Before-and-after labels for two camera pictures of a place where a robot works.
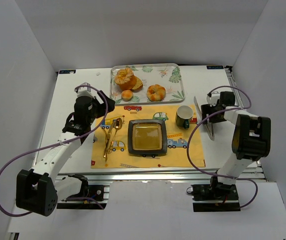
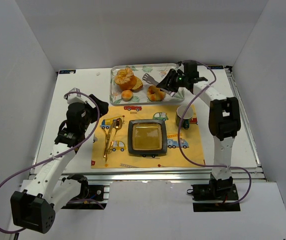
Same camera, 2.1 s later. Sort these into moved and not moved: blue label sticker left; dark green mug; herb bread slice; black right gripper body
Moved: black right gripper body
Not moved: blue label sticker left; dark green mug; herb bread slice
